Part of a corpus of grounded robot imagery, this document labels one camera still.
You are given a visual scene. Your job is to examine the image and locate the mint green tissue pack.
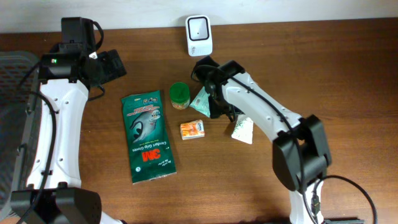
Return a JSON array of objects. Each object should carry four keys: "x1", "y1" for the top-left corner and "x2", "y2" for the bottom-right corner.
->
[{"x1": 189, "y1": 87, "x2": 210, "y2": 118}]

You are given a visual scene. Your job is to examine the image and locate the green lid jar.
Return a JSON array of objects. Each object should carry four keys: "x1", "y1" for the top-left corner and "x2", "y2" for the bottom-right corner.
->
[{"x1": 169, "y1": 82, "x2": 190, "y2": 110}]

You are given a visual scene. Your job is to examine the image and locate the orange small box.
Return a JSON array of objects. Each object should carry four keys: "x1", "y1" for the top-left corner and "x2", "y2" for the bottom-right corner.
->
[{"x1": 180, "y1": 119, "x2": 205, "y2": 140}]

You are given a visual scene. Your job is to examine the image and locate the white bamboo print tube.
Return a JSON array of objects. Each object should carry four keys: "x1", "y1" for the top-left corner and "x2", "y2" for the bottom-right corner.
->
[{"x1": 231, "y1": 114, "x2": 254, "y2": 144}]

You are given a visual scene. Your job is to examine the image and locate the green 3M gloves packet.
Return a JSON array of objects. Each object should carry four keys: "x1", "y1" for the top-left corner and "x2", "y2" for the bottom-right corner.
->
[{"x1": 121, "y1": 90, "x2": 177, "y2": 184}]

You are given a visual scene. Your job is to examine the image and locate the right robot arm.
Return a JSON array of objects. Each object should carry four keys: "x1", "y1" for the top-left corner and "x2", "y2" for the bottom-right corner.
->
[{"x1": 191, "y1": 56, "x2": 331, "y2": 223}]

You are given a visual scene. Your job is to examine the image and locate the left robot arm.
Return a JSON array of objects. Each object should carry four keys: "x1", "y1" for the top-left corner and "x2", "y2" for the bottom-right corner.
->
[{"x1": 10, "y1": 17, "x2": 119, "y2": 223}]

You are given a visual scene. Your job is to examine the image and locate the white barcode scanner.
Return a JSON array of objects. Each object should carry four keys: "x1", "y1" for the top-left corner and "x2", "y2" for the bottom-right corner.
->
[{"x1": 185, "y1": 15, "x2": 213, "y2": 57}]

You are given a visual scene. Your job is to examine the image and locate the grey plastic mesh basket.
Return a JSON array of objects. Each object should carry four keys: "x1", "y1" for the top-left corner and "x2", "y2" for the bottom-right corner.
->
[{"x1": 1, "y1": 51, "x2": 39, "y2": 220}]

